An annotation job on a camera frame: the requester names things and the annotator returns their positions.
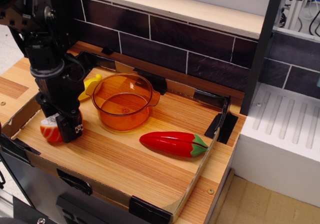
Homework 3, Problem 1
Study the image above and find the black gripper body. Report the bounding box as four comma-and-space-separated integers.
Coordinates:
34, 53, 86, 118

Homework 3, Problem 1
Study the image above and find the red toy chili pepper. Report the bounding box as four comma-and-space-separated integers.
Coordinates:
139, 131, 209, 158

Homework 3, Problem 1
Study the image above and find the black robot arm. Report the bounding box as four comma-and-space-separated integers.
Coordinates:
0, 0, 86, 143

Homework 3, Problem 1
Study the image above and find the dark shelf with tile backsplash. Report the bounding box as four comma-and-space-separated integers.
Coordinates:
42, 0, 286, 116

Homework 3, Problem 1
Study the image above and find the orange transparent plastic pot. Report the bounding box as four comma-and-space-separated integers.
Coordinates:
85, 73, 161, 131

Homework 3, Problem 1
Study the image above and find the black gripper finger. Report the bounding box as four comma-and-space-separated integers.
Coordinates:
35, 92, 54, 118
55, 113, 84, 143

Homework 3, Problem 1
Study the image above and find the black oven handle panel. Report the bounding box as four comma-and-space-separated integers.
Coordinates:
55, 193, 131, 224

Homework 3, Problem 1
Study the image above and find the salmon sushi toy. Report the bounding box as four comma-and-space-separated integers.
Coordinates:
40, 113, 63, 143

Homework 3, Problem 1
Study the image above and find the yellow toy banana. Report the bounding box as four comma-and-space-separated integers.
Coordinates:
78, 74, 102, 102

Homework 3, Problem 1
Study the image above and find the aluminium frame with cables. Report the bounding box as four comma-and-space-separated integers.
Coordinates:
273, 0, 320, 41

